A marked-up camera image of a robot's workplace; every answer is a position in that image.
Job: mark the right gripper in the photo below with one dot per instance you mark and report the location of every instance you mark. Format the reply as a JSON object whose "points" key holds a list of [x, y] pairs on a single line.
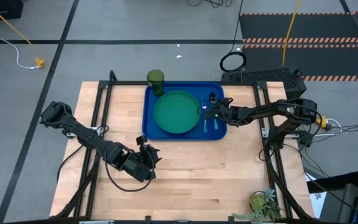
{"points": [[227, 112]]}

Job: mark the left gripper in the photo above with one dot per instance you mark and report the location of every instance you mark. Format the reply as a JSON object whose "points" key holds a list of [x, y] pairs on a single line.
{"points": [[141, 172]]}

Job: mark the iridescent metal fork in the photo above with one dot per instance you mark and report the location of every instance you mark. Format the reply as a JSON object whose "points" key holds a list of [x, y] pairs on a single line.
{"points": [[205, 126]]}

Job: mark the green round plate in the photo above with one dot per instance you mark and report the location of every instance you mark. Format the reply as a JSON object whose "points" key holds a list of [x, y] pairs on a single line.
{"points": [[176, 112]]}

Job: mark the green faceted plastic cup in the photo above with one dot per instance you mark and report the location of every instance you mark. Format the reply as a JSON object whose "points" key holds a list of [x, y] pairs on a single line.
{"points": [[155, 81]]}

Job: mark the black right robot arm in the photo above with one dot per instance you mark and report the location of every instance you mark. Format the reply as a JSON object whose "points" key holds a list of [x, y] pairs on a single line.
{"points": [[269, 110]]}

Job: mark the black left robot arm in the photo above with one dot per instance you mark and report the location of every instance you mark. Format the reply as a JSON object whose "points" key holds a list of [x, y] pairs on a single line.
{"points": [[82, 135]]}

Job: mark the blue plastic tray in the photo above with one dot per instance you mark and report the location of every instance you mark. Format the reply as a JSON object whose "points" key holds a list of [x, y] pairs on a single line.
{"points": [[154, 132]]}

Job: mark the green artificial succulent plant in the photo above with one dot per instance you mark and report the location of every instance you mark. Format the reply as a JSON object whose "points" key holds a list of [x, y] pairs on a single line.
{"points": [[258, 202]]}

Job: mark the yellow connector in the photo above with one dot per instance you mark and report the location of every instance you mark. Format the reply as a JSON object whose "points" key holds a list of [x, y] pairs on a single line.
{"points": [[322, 122]]}

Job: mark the black mat with hazard stripes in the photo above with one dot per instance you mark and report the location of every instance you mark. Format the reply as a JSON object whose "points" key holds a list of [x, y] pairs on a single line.
{"points": [[306, 26]]}

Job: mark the black desk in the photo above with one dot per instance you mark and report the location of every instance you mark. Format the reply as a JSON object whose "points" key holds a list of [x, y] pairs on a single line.
{"points": [[334, 205]]}

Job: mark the black aluminium table frame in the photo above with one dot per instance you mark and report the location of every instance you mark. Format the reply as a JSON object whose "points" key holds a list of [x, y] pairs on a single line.
{"points": [[99, 102]]}

